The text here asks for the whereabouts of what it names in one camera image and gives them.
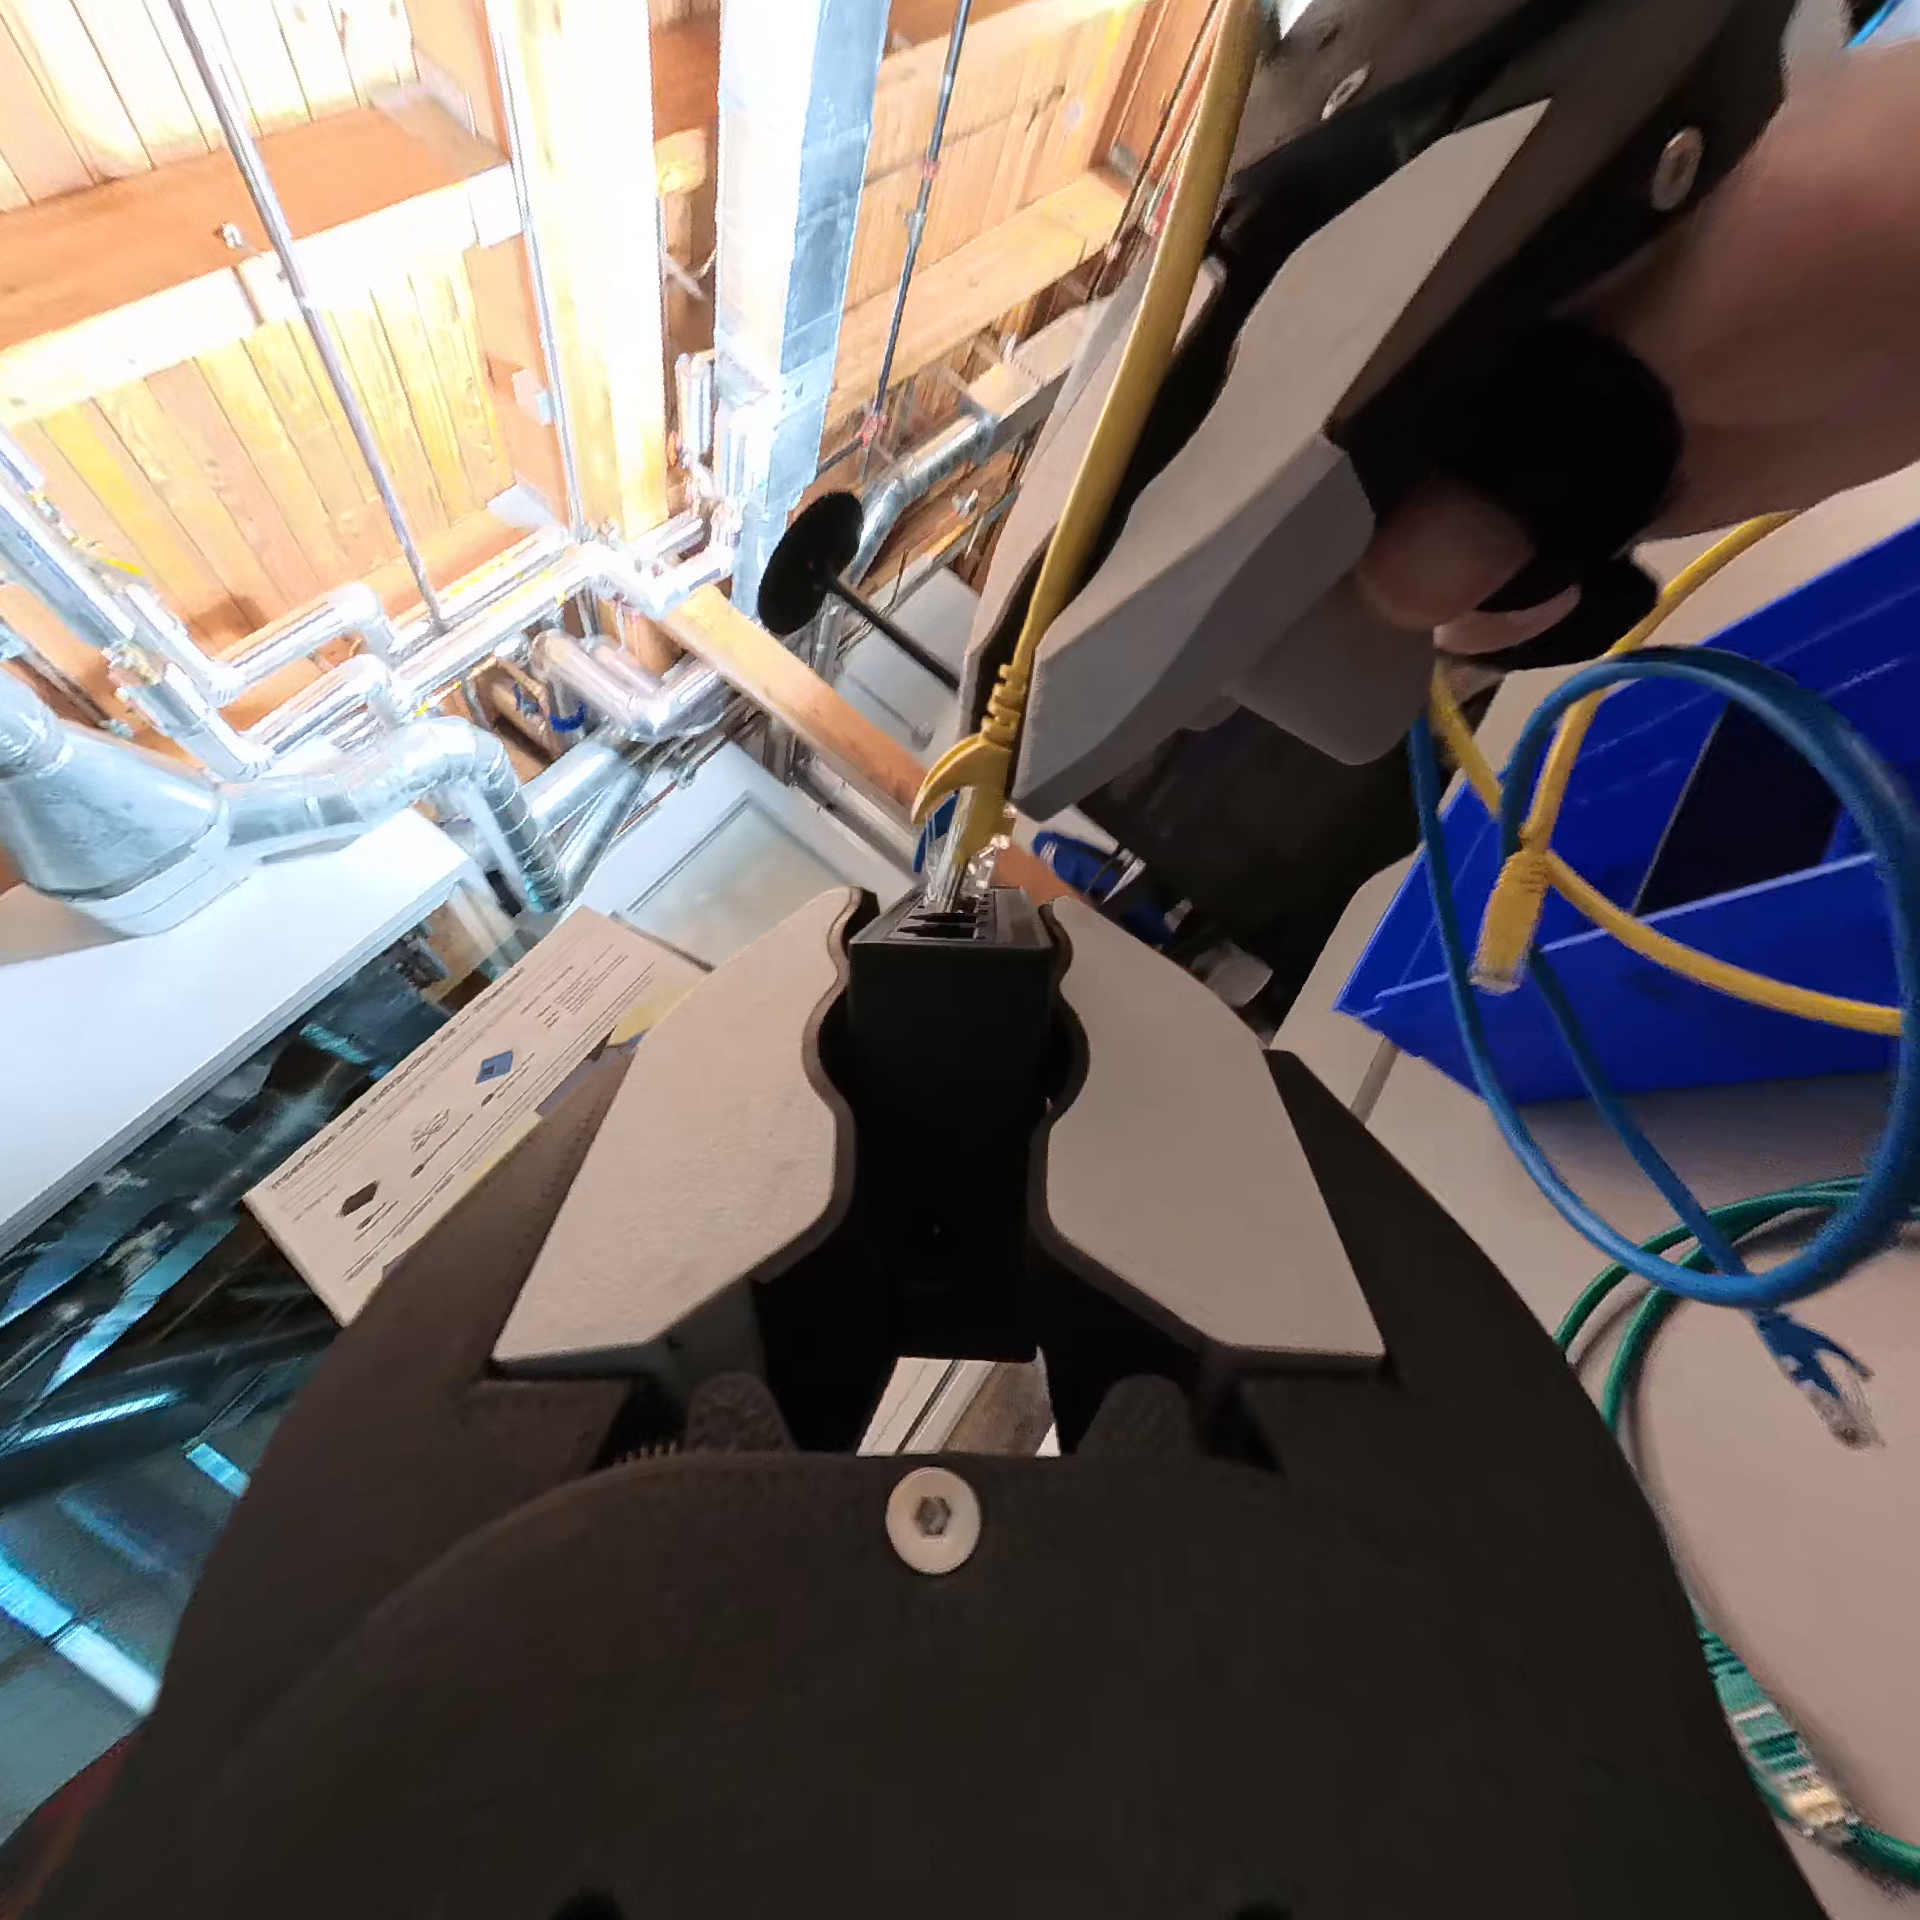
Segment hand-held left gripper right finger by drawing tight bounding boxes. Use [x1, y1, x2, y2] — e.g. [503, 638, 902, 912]
[1027, 894, 1387, 1453]

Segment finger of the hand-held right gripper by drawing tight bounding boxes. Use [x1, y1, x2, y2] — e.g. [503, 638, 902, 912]
[956, 266, 1249, 739]
[1012, 97, 1554, 822]

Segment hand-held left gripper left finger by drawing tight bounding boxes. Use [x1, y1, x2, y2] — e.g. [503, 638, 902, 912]
[492, 889, 881, 1453]

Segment yellow ethernet cable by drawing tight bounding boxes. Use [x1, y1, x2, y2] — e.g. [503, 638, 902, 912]
[912, 0, 1920, 1038]

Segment black network switch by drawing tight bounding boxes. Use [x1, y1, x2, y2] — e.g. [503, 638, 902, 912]
[845, 885, 1055, 1365]

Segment blue plastic bin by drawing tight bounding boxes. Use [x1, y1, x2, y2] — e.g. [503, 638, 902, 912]
[1333, 517, 1920, 1109]

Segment blue ethernet cable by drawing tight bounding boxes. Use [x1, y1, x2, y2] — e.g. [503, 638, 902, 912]
[912, 645, 1920, 1447]

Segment green ethernet cable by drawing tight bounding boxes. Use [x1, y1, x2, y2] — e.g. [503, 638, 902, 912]
[1551, 1176, 1920, 1880]

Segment person's right hand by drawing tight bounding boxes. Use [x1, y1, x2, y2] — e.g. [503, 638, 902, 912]
[1355, 23, 1920, 651]

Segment black floor lamp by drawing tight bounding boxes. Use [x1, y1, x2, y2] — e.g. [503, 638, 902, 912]
[756, 486, 961, 693]

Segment instruction poster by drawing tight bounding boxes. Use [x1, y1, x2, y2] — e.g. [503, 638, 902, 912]
[245, 906, 709, 1327]

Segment wooden pillar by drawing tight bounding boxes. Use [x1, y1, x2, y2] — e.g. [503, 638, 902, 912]
[659, 585, 1051, 898]

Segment blue jacket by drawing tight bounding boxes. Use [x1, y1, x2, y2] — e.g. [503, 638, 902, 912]
[1033, 829, 1159, 943]

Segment white door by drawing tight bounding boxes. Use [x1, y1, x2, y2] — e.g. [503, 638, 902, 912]
[575, 742, 909, 971]

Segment insulated silver pipes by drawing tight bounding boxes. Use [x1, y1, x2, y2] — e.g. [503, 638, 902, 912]
[0, 435, 737, 921]

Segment narrow spiral ceiling duct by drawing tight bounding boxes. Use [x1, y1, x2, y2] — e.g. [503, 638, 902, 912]
[845, 405, 1037, 581]

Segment large silver ceiling duct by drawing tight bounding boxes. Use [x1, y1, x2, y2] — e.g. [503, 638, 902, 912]
[712, 0, 906, 618]

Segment rectangular metal air duct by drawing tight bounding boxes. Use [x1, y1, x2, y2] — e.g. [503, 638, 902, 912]
[0, 661, 237, 940]

